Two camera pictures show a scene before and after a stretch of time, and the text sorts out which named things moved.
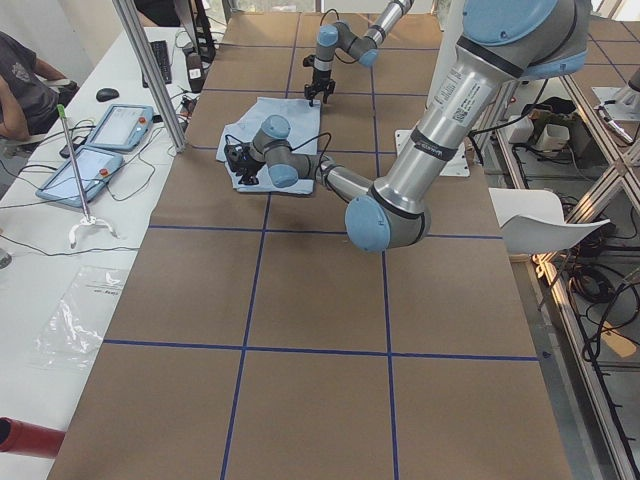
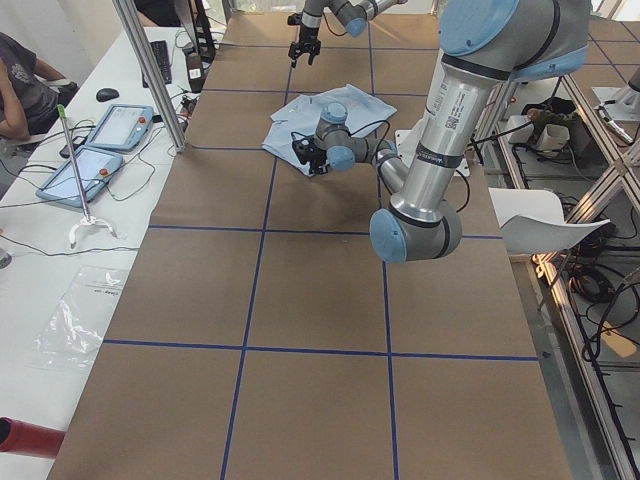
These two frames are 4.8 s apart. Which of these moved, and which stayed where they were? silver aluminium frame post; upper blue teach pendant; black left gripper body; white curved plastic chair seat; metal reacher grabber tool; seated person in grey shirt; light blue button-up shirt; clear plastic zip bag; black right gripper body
Moved: black right gripper body; black left gripper body; light blue button-up shirt
Stayed: seated person in grey shirt; metal reacher grabber tool; clear plastic zip bag; silver aluminium frame post; white curved plastic chair seat; upper blue teach pendant
